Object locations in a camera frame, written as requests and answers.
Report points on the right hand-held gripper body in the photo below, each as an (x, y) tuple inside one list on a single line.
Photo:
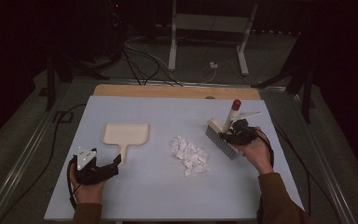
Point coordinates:
[(242, 137)]

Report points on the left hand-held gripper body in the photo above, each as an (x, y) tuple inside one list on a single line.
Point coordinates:
[(88, 174)]

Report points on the cream brush with red cap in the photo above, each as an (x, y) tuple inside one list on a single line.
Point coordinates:
[(219, 138)]

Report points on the cream plastic dustpan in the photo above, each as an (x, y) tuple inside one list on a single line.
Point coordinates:
[(126, 134)]

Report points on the pile of white paper scraps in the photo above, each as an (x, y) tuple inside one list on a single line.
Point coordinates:
[(189, 155)]

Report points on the person's left hand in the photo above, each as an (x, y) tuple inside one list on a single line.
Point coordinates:
[(90, 193)]

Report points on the person's right hand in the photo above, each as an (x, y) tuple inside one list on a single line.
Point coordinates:
[(259, 155)]

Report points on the pale blue table mat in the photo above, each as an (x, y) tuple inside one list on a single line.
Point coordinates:
[(167, 193)]

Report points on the black tripod stand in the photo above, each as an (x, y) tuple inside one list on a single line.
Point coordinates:
[(59, 71), (301, 77)]

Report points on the white metal stand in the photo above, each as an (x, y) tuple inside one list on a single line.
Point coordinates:
[(211, 23)]

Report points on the dark equipment rack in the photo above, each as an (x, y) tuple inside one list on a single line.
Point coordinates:
[(115, 28)]

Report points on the metal floor rail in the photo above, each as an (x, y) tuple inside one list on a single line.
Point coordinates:
[(9, 186), (326, 161)]

